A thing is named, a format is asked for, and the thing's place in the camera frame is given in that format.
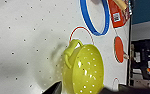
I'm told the yellow perforated plastic bowl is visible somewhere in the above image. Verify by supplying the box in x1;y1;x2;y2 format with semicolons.
61;39;105;94

